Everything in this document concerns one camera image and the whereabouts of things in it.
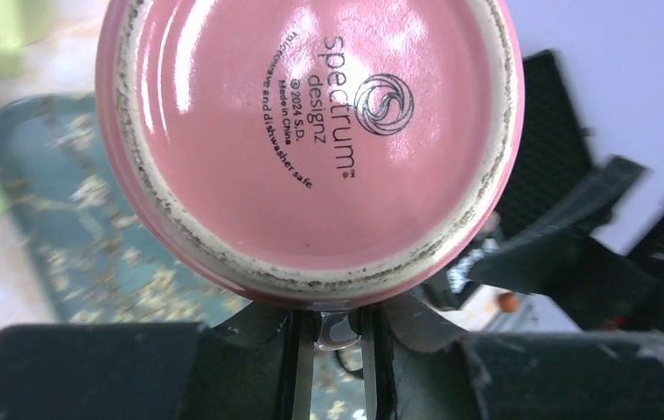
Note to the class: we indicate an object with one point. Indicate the small orange block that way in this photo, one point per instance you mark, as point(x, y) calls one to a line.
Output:
point(508, 302)

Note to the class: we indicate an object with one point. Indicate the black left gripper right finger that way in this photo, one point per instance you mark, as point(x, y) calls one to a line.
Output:
point(418, 365)

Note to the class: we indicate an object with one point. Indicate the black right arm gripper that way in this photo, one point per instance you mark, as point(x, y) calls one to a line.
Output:
point(599, 289)

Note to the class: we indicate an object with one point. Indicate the black poker chip case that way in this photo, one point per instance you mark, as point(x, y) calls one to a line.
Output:
point(553, 158)

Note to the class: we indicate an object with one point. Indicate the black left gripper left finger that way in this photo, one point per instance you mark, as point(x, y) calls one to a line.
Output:
point(256, 365)

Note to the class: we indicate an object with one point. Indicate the light green mug with handle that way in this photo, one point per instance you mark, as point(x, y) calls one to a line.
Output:
point(22, 23)

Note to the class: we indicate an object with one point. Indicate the teal blossom-pattern tray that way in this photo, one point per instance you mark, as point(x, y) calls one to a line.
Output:
point(95, 260)

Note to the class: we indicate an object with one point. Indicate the pink upside-down mug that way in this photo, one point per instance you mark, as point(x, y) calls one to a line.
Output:
point(323, 155)

